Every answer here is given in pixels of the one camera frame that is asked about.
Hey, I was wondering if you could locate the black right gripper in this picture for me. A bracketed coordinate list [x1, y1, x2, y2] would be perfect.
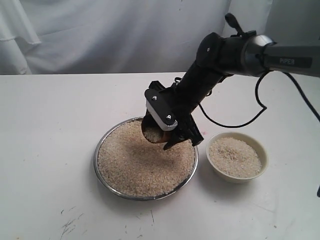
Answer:
[149, 81, 204, 150]

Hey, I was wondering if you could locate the steel pan of rice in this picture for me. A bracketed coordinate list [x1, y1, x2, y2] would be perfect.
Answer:
[93, 117, 199, 201]

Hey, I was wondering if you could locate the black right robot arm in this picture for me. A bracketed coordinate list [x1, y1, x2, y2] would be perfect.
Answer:
[141, 31, 320, 149]

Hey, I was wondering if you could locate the white backdrop curtain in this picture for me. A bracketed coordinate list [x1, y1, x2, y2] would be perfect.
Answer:
[0, 0, 320, 75]

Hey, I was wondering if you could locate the black camera cable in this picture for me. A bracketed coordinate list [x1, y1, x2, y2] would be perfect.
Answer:
[198, 13, 320, 198]

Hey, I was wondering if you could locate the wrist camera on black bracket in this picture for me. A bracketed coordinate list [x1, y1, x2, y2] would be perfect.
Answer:
[144, 88, 178, 132]

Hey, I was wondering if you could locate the brown wooden cup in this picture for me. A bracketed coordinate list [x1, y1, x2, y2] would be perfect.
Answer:
[141, 112, 171, 144]

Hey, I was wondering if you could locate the cream bowl of rice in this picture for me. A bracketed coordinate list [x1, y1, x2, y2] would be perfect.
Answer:
[206, 132, 269, 184]

